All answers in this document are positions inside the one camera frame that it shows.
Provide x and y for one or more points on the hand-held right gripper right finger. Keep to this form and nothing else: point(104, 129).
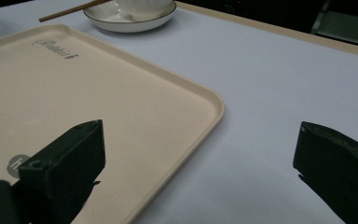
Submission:
point(338, 165)

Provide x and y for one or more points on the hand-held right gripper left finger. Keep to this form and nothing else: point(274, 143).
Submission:
point(65, 168)

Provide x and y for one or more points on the beige plastic tray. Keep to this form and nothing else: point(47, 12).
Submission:
point(84, 102)

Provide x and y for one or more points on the grey metal stand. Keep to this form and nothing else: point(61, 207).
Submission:
point(345, 26)

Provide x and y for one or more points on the brown wooden chopstick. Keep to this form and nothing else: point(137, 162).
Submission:
point(71, 10)

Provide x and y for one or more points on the white dark-rimmed plate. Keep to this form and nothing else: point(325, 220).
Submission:
point(130, 21)

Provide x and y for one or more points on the white ceramic bowl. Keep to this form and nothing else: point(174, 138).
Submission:
point(143, 5)

